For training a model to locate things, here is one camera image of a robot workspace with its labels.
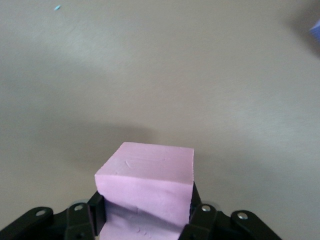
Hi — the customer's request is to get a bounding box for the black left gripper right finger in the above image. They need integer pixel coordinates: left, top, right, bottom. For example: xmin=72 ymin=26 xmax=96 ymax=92
xmin=177 ymin=181 xmax=284 ymax=240

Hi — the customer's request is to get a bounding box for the pink foam cube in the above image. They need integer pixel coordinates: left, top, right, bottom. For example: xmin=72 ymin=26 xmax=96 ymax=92
xmin=94 ymin=141 xmax=196 ymax=240

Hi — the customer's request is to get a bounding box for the purple foam cube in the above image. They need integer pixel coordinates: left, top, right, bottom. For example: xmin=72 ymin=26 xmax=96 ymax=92
xmin=308 ymin=20 xmax=320 ymax=43

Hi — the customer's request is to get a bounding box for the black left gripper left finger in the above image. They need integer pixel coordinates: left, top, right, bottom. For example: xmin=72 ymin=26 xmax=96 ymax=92
xmin=0 ymin=190 xmax=109 ymax=240

